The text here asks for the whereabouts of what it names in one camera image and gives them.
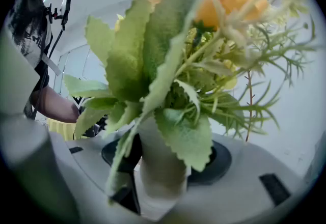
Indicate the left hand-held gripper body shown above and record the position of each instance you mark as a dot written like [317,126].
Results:
[78,102]

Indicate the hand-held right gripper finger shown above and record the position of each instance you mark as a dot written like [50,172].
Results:
[28,162]

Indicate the yellow orange flowers white vase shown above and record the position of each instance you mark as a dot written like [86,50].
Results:
[127,65]

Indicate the person's left forearm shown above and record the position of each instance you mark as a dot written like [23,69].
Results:
[56,106]

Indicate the person's black printed t-shirt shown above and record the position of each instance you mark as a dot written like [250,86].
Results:
[33,50]

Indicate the white round unit black disc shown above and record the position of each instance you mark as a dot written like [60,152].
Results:
[229,200]

